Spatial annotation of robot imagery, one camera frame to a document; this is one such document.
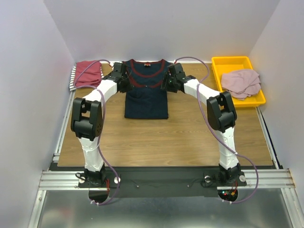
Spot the navy basketball jersey 23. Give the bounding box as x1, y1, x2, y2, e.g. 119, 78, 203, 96
124, 59, 171, 119

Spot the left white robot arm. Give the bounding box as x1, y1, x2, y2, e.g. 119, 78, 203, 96
71, 62, 133, 187

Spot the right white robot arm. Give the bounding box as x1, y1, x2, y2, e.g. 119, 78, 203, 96
161, 63, 241, 185

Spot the folded red tank top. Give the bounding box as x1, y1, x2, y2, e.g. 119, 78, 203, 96
69, 60, 103, 91

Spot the folded striped tank top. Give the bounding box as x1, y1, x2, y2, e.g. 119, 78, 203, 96
68, 66, 104, 91

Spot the pink crumpled tank top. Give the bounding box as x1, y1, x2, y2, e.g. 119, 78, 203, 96
221, 69, 261, 100

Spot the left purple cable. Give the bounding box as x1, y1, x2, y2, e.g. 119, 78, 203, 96
75, 59, 121, 206

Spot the purple cable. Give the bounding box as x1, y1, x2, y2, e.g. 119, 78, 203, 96
75, 59, 121, 206
173, 56, 259, 205

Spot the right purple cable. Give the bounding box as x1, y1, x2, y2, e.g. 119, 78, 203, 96
173, 56, 259, 205

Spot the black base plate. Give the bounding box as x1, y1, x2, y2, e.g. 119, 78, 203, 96
78, 166, 247, 198

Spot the aluminium frame rail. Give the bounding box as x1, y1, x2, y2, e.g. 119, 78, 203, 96
28, 91, 75, 228

